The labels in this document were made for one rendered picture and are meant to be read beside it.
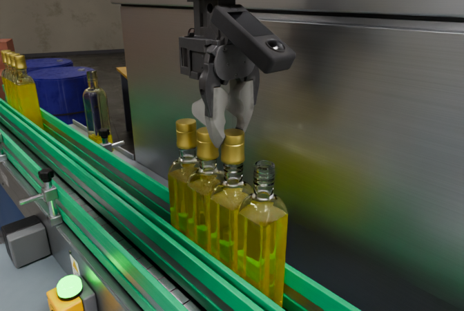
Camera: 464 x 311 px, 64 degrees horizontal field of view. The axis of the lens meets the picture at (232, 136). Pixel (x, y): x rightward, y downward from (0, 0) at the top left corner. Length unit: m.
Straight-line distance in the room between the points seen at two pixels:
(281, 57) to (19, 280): 0.80
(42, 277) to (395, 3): 0.90
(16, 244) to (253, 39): 0.77
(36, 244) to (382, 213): 0.79
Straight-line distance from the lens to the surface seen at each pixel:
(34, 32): 9.81
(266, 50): 0.44
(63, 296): 0.81
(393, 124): 0.53
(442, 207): 0.54
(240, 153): 0.53
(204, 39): 0.50
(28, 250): 1.04
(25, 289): 1.00
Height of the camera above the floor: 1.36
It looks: 21 degrees down
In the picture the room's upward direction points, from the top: straight up
